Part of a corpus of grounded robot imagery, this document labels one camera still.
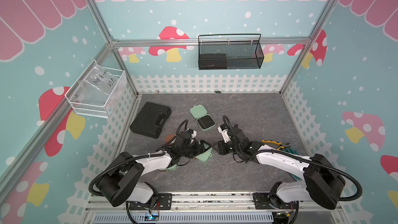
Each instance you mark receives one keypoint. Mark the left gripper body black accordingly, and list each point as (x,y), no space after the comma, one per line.
(192,150)

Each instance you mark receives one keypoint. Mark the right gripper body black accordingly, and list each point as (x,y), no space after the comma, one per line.
(226,148)

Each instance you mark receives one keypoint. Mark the green clipper case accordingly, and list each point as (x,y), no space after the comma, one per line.
(202,117)
(172,168)
(205,156)

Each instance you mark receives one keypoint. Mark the brown clipper case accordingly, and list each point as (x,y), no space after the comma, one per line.
(169,138)

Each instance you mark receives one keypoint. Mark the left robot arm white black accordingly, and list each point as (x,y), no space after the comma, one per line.
(120,182)

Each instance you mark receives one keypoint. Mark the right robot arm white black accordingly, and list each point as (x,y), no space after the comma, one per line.
(318,180)

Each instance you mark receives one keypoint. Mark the black plastic tool case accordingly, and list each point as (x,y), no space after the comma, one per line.
(150,120)

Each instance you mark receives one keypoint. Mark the green work glove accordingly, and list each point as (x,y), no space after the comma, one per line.
(290,150)

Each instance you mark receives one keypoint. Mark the black box in basket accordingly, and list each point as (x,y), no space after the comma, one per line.
(212,61)

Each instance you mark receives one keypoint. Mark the yellow handled pliers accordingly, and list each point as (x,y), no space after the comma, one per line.
(280,145)

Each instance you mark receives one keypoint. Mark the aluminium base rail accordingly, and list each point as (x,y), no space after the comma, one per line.
(211,201)

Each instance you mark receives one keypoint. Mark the black wire mesh basket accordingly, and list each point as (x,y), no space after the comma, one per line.
(243,50)

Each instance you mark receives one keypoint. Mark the clear acrylic wall bin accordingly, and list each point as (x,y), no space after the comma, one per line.
(97,91)

